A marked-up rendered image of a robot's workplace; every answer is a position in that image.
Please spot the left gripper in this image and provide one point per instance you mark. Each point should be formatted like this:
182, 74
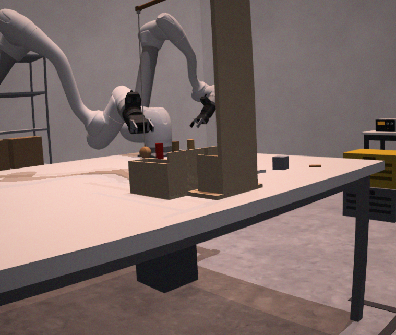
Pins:
206, 112

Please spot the dark red cylinder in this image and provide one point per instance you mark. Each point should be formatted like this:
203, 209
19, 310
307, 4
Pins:
159, 150

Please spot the brown ball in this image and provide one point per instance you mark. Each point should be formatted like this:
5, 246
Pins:
145, 152

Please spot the dark cylinder with tan top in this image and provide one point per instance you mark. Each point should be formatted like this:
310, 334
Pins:
190, 144
175, 146

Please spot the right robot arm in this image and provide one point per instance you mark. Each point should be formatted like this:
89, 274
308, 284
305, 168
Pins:
19, 36

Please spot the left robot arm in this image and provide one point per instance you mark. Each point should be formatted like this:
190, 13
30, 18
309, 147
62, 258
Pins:
152, 37

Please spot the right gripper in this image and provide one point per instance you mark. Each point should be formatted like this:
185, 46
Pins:
130, 108

